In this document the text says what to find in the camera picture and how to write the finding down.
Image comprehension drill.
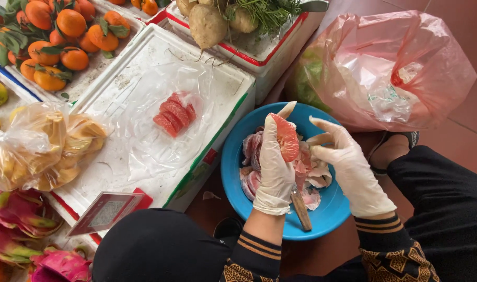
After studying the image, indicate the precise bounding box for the clear plastic bag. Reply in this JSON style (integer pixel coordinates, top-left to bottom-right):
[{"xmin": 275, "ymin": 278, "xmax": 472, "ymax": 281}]
[{"xmin": 101, "ymin": 61, "xmax": 219, "ymax": 181}]

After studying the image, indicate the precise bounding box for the pile of leafy tangerines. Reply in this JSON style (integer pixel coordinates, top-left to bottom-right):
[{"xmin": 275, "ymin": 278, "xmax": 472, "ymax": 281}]
[{"xmin": 0, "ymin": 0, "xmax": 131, "ymax": 92}]

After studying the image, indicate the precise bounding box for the person's right hand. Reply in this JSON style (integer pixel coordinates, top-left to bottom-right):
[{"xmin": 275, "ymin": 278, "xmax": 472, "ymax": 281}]
[{"xmin": 306, "ymin": 116, "xmax": 398, "ymax": 219}]

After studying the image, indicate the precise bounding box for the white foam box blue tape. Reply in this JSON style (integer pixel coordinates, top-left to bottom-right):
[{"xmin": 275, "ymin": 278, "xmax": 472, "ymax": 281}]
[{"xmin": 0, "ymin": 54, "xmax": 44, "ymax": 132}]

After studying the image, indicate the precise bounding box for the person's leg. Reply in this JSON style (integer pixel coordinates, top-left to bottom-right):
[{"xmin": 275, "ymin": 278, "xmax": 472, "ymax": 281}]
[
  {"xmin": 92, "ymin": 208, "xmax": 232, "ymax": 282},
  {"xmin": 387, "ymin": 145, "xmax": 477, "ymax": 282}
]

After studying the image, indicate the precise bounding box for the bunch of green herbs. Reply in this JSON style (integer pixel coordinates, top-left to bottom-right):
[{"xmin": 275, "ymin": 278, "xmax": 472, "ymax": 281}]
[{"xmin": 223, "ymin": 0, "xmax": 303, "ymax": 37}]

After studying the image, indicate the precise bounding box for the person's right leg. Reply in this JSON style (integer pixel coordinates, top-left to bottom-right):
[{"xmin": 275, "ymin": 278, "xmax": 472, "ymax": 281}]
[{"xmin": 387, "ymin": 145, "xmax": 477, "ymax": 282}]

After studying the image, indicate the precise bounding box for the pink dragon fruit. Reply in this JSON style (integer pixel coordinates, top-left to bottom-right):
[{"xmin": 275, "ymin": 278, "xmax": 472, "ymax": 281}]
[
  {"xmin": 0, "ymin": 186, "xmax": 63, "ymax": 239},
  {"xmin": 0, "ymin": 222, "xmax": 44, "ymax": 268},
  {"xmin": 29, "ymin": 247, "xmax": 93, "ymax": 282}
]

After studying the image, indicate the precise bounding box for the large brown jicama root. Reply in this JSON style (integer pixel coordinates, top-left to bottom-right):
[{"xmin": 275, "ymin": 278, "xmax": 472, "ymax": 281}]
[{"xmin": 188, "ymin": 4, "xmax": 228, "ymax": 51}]

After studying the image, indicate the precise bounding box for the row of peeled pomelo pieces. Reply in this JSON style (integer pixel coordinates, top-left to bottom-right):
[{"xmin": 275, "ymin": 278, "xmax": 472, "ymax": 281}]
[{"xmin": 152, "ymin": 92, "xmax": 197, "ymax": 138}]

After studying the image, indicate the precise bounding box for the heap of pomelo pieces and skins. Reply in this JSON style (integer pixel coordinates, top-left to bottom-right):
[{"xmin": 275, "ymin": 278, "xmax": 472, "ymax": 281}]
[{"xmin": 239, "ymin": 126, "xmax": 333, "ymax": 211}]

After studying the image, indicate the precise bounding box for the person's left hand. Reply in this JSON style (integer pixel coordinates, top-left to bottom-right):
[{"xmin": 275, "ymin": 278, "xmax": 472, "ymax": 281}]
[{"xmin": 253, "ymin": 101, "xmax": 298, "ymax": 216}]

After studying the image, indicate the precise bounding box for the person's left leg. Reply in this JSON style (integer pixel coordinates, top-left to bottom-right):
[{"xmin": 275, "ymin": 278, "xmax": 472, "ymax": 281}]
[{"xmin": 92, "ymin": 208, "xmax": 232, "ymax": 282}]

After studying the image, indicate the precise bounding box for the black sandal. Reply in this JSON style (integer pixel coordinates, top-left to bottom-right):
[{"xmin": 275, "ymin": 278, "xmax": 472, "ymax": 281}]
[
  {"xmin": 213, "ymin": 216, "xmax": 245, "ymax": 248},
  {"xmin": 367, "ymin": 131, "xmax": 420, "ymax": 178}
]

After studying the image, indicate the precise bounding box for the large white foam box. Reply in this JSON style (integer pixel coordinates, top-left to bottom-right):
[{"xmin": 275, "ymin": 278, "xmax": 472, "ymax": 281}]
[{"xmin": 50, "ymin": 23, "xmax": 257, "ymax": 220}]

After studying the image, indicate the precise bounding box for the pink plastic bag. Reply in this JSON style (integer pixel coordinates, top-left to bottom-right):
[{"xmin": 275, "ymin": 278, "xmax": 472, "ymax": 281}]
[{"xmin": 306, "ymin": 10, "xmax": 477, "ymax": 133}]

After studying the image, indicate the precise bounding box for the white foam box red tape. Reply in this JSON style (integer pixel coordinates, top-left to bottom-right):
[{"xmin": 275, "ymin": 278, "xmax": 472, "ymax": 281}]
[{"xmin": 165, "ymin": 0, "xmax": 328, "ymax": 105}]

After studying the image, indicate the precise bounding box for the blue plastic bowl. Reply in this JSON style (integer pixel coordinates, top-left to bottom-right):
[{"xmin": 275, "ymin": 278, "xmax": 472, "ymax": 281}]
[{"xmin": 221, "ymin": 102, "xmax": 352, "ymax": 241}]

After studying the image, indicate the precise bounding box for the peeled red pomelo segment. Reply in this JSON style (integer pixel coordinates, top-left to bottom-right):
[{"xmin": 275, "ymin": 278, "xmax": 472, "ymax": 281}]
[{"xmin": 269, "ymin": 113, "xmax": 300, "ymax": 163}]

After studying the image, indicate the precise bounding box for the wooden handled knife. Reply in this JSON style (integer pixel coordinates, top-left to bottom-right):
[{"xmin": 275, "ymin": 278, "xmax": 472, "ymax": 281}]
[{"xmin": 290, "ymin": 187, "xmax": 313, "ymax": 232}]

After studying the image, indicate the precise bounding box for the white foam tangerine box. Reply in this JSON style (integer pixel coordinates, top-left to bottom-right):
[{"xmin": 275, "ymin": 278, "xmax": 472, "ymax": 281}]
[{"xmin": 3, "ymin": 0, "xmax": 147, "ymax": 104}]

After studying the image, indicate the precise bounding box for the green vegetable in bag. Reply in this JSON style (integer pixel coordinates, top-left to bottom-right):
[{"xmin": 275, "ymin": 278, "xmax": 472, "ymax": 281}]
[{"xmin": 289, "ymin": 47, "xmax": 333, "ymax": 114}]

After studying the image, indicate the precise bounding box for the red framed sign card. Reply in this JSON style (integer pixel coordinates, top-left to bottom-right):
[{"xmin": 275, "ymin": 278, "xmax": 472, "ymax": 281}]
[{"xmin": 67, "ymin": 187, "xmax": 154, "ymax": 238}]

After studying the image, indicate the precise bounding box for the white foam tray of oranges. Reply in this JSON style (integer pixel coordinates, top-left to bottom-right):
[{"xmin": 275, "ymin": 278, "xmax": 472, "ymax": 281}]
[{"xmin": 93, "ymin": 0, "xmax": 173, "ymax": 25}]

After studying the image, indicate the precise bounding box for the person's right foot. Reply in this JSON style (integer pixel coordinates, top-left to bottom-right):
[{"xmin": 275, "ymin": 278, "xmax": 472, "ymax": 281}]
[{"xmin": 369, "ymin": 134, "xmax": 411, "ymax": 171}]

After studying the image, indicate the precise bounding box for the clear bag of yellow fruit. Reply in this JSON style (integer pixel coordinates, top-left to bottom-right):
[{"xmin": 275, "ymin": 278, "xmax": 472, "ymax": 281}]
[{"xmin": 0, "ymin": 101, "xmax": 114, "ymax": 192}]

